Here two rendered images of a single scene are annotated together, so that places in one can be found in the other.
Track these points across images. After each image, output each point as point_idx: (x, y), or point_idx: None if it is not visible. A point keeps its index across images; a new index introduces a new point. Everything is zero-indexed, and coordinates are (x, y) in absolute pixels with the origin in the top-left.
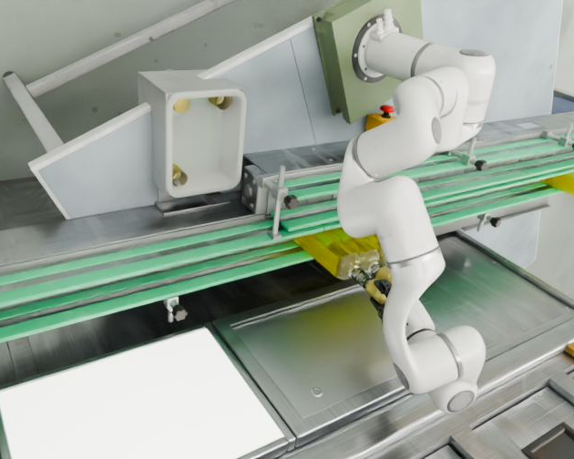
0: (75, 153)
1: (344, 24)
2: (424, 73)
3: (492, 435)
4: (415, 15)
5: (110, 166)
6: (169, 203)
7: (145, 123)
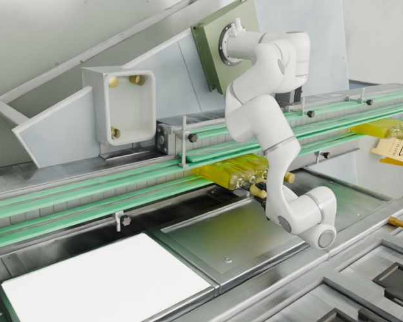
0: (43, 120)
1: (212, 28)
2: None
3: (351, 275)
4: (254, 23)
5: (67, 129)
6: (108, 154)
7: (89, 98)
